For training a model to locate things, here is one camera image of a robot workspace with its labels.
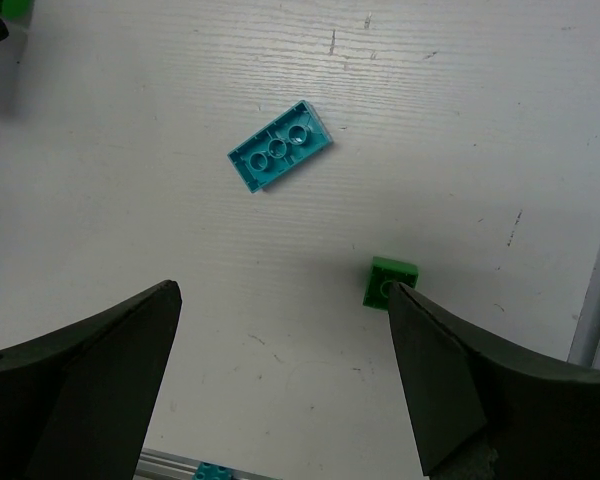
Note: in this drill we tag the aluminium front rail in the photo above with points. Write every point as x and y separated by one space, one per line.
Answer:
159 465

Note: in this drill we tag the small blue lego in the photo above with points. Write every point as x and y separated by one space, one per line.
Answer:
209 471

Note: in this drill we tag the blue lego brick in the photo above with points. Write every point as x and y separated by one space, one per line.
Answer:
294 137

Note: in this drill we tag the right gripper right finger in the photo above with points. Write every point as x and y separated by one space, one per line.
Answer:
483 407

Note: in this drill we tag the green lego brick right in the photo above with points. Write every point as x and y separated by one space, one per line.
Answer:
384 272

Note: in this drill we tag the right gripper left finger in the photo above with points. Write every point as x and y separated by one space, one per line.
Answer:
76 403

